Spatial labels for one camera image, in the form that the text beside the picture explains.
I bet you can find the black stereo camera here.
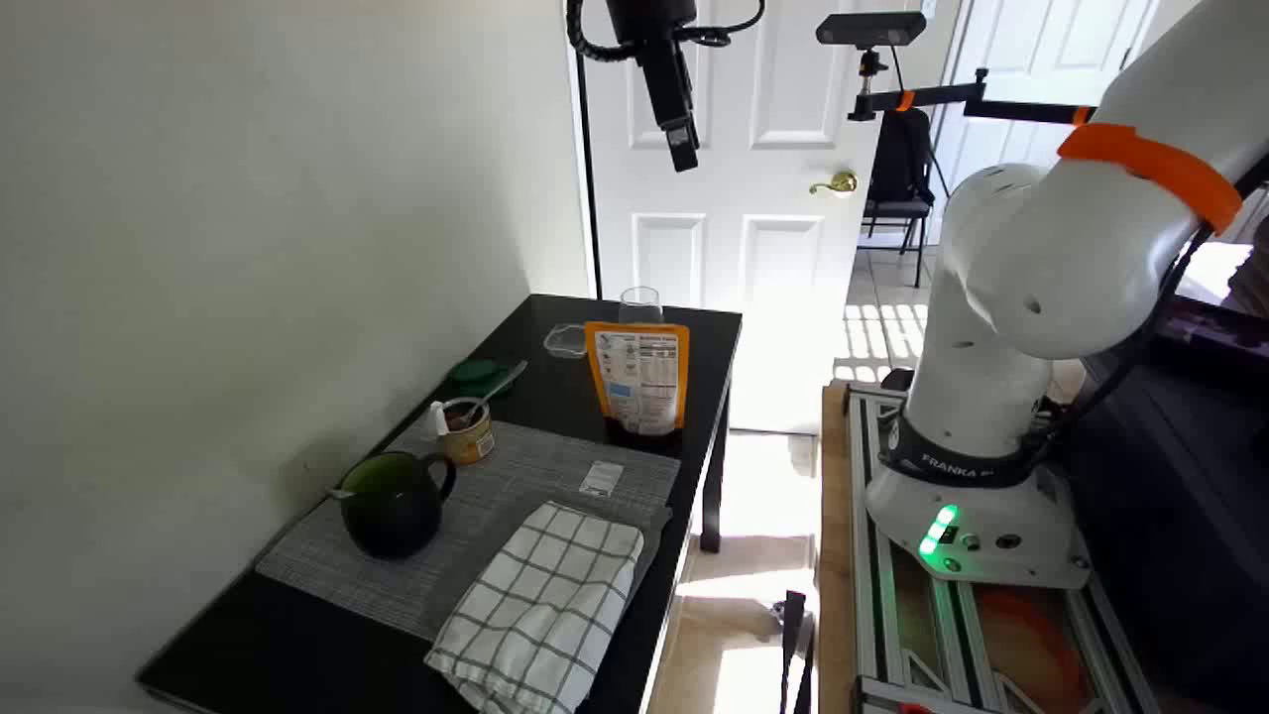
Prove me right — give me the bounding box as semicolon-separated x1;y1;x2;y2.
814;9;932;50

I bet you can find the white checkered cloth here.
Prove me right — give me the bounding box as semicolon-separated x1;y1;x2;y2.
419;496;650;714

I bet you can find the clear glass jar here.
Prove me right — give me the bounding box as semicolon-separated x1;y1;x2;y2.
614;285;665;329

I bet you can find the black table leg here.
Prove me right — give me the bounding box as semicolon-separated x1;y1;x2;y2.
696;381;733;555

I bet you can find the black folding chair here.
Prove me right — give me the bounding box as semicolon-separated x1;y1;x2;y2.
855;108;938;295

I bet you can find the orange cable strap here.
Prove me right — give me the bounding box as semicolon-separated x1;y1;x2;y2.
1053;120;1249;234

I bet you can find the clear plastic container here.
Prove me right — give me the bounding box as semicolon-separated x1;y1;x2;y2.
540;320;591;366

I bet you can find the black floor stand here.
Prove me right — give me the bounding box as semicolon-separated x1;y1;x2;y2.
768;586;817;714

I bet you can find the wooden board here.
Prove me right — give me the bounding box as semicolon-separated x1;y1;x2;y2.
814;377;865;714

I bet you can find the small white cup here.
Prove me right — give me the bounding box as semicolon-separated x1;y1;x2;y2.
429;391;501;469

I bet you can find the dark furniture block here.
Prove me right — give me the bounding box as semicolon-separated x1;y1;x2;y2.
1053;295;1269;714

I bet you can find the dark green teapot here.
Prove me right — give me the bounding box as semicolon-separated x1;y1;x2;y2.
330;447;465;563

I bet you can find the white panel door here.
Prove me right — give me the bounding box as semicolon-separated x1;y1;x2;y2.
928;0;1200;189
580;0;959;436

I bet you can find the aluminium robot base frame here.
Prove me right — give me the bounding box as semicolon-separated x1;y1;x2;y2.
843;370;1164;714

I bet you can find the green rectangular lid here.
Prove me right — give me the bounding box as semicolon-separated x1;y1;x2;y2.
445;357;509;398

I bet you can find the small white card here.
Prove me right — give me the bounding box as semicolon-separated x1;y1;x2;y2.
573;457;630;504

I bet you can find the grey woven placemat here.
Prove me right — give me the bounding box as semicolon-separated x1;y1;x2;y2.
255;411;684;645

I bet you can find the orange stand-up pouch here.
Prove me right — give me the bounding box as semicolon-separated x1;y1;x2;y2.
583;317;694;440

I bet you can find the brass door knob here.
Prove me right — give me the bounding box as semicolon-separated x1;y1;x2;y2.
803;168;865;202

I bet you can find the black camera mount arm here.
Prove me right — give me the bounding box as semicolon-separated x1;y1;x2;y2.
843;44;1103;131

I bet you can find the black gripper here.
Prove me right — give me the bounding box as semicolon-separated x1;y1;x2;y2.
608;0;702;176

